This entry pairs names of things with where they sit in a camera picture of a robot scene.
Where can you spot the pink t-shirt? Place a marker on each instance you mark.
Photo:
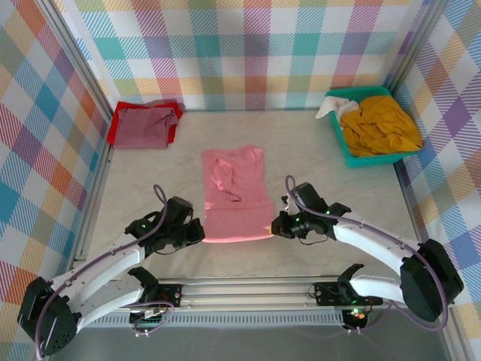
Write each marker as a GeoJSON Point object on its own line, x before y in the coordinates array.
{"type": "Point", "coordinates": [236, 188]}

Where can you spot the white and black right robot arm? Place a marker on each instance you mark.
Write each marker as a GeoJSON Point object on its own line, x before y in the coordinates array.
{"type": "Point", "coordinates": [376, 244]}

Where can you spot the teal plastic basket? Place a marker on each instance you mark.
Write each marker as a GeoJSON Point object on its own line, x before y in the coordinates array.
{"type": "Point", "coordinates": [357, 161]}

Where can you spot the mauve t-shirt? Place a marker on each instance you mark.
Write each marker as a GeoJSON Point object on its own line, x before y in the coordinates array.
{"type": "Point", "coordinates": [143, 128]}

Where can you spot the red t-shirt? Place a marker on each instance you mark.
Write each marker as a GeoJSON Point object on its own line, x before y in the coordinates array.
{"type": "Point", "coordinates": [114, 129]}

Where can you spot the white t-shirt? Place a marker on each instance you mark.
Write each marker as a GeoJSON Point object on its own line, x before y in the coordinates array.
{"type": "Point", "coordinates": [332, 104]}

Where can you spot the mustard yellow t-shirt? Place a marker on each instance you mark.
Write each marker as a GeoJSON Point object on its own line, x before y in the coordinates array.
{"type": "Point", "coordinates": [383, 128]}

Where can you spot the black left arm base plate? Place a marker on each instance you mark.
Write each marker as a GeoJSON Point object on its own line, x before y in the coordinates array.
{"type": "Point", "coordinates": [169, 293]}

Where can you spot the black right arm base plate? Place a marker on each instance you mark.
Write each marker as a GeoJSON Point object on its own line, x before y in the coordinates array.
{"type": "Point", "coordinates": [327, 293]}

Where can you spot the aluminium mounting rail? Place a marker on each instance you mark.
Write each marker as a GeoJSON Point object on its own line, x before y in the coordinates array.
{"type": "Point", "coordinates": [244, 291]}

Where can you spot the aluminium frame post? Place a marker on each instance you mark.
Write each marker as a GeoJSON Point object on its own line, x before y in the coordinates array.
{"type": "Point", "coordinates": [411, 45]}
{"type": "Point", "coordinates": [79, 64]}

